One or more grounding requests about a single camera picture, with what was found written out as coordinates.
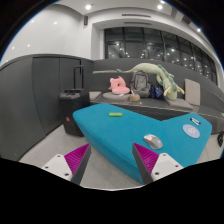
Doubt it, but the round light blue coaster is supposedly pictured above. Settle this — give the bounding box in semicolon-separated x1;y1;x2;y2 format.
183;124;200;139

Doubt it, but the grey computer mouse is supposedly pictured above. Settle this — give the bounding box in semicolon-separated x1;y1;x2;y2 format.
143;134;163;150

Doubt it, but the green dragon plush toy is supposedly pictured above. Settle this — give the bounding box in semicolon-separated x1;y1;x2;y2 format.
126;63;184;100

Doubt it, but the small tan basket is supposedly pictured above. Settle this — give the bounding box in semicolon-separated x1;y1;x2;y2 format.
129;94;140;102

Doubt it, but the teal upholstered bench table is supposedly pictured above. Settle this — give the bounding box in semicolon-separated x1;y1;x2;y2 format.
73;103;212;183

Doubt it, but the black object at right edge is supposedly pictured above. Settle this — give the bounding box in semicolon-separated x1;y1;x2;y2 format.
217;131;224;147

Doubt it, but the beige square cushion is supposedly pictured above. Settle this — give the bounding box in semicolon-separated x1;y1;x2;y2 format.
185;79;201;106

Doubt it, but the grey built-in sofa bench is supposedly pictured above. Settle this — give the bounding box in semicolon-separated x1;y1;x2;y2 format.
84;58;224;134

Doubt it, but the pink plush toy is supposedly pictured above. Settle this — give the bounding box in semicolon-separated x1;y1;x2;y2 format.
109;76;130;94

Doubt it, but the grey backpack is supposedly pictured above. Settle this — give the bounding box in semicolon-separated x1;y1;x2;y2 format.
130;71;151;98

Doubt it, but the dark blue bag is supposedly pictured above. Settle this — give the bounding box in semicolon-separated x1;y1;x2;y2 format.
149;85;163;99

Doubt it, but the blue and white marker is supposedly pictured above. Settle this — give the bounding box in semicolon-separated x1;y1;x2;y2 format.
190;118;201;126

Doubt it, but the green rectangular eraser block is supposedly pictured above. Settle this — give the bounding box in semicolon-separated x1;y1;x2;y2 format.
109;112;123;117

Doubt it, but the black rolling suitcase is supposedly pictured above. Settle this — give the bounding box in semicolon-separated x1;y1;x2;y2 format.
59;65;90;137

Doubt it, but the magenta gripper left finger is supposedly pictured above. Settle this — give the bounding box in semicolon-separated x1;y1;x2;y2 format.
42;144;91;185

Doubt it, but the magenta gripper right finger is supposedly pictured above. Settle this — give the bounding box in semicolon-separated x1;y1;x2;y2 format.
132;143;183;184

